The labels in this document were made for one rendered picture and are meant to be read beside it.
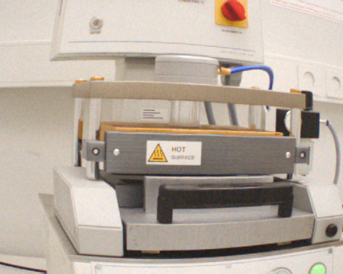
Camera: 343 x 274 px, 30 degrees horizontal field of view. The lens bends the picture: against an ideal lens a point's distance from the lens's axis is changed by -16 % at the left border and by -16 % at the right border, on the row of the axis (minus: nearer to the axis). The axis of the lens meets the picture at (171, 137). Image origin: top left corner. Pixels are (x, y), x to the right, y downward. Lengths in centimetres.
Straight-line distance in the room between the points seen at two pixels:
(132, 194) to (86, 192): 10
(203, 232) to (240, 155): 14
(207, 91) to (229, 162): 8
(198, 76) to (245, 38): 22
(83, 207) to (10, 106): 68
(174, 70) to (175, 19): 18
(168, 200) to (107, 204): 6
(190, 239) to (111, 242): 8
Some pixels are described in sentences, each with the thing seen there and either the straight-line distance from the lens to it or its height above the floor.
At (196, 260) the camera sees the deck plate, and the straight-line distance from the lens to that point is 73.
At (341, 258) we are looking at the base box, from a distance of 81.
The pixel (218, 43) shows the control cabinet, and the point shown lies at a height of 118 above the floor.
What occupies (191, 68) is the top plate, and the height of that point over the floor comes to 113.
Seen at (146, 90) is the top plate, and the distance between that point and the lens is 81.
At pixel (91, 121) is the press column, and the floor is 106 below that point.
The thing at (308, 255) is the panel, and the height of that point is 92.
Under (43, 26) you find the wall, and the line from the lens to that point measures 139.
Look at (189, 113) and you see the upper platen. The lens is 89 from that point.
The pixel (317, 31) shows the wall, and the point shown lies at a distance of 171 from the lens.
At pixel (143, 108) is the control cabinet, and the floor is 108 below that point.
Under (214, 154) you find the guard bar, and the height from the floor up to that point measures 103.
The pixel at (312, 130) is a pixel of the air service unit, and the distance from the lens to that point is 111.
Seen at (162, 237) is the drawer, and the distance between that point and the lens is 72.
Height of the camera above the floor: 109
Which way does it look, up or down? 3 degrees down
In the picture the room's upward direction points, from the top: 2 degrees clockwise
